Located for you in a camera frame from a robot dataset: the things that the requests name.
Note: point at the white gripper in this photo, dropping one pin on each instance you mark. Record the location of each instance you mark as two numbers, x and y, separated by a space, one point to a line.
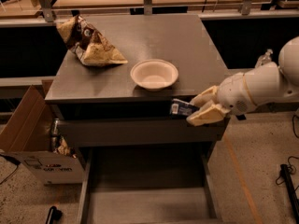
234 93

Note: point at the dark blue rxbar wrapper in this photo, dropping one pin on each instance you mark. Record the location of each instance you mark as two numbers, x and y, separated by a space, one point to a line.
182 108

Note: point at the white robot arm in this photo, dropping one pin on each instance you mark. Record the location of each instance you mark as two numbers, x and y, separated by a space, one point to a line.
276 82

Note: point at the grey drawer cabinet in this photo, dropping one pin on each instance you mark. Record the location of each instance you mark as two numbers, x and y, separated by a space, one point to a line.
79 92

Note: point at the grey open bottom drawer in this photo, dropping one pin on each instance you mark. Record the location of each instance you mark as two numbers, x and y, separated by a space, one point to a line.
163 184

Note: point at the grey middle drawer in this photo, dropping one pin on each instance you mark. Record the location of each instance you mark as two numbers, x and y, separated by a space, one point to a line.
131 132

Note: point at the white paper bowl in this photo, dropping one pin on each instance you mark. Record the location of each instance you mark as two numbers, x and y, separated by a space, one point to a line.
154 74

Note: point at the clear sanitizer pump bottle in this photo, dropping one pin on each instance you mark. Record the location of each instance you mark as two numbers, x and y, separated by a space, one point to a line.
263 59

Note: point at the black power strip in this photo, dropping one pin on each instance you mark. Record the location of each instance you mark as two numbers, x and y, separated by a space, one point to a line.
284 171

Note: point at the brown crumpled chip bag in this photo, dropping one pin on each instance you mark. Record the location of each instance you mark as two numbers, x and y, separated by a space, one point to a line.
88 44

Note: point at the snack bag in box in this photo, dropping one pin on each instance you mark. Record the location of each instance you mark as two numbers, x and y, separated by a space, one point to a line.
61 147

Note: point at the metal can in box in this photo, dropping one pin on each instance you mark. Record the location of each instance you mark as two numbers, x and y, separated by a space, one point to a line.
54 134

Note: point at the open cardboard box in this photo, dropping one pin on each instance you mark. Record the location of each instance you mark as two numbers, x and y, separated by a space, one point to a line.
26 138

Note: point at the black object on floor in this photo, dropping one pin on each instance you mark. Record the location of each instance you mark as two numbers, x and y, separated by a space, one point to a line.
54 215

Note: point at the metal railing frame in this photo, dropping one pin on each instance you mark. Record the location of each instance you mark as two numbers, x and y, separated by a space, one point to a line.
15 13

